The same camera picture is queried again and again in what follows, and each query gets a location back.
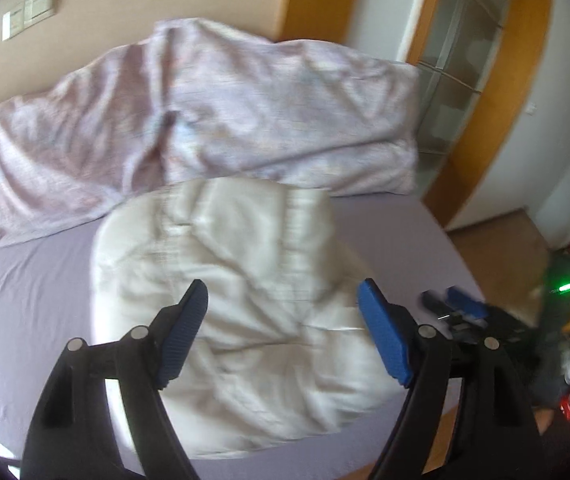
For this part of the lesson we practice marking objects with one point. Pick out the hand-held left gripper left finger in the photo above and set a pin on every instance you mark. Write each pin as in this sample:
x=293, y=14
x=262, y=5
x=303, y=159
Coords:
x=185, y=332

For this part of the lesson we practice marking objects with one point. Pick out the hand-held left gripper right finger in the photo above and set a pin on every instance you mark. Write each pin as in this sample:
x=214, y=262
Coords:
x=384, y=337

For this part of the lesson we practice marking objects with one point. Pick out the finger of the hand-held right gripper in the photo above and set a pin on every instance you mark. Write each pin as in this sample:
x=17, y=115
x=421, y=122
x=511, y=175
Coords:
x=466, y=304
x=433, y=304

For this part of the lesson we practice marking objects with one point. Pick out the white puffer jacket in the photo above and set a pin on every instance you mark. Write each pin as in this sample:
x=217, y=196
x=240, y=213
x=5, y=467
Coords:
x=265, y=310

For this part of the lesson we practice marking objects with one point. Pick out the bed with lavender sheet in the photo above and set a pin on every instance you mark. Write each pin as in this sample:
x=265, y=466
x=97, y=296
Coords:
x=30, y=310

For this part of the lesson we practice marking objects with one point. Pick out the pink floral duvet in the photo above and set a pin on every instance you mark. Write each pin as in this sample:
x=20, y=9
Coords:
x=265, y=110

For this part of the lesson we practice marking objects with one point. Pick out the frosted glass door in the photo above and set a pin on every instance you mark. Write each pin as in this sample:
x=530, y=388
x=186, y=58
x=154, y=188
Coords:
x=457, y=60

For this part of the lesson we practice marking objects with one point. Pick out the wooden door frame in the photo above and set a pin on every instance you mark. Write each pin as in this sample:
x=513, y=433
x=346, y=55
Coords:
x=505, y=110

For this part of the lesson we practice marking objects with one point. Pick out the white wall switch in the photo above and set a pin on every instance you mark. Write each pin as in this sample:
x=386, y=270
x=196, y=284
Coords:
x=15, y=25
x=42, y=4

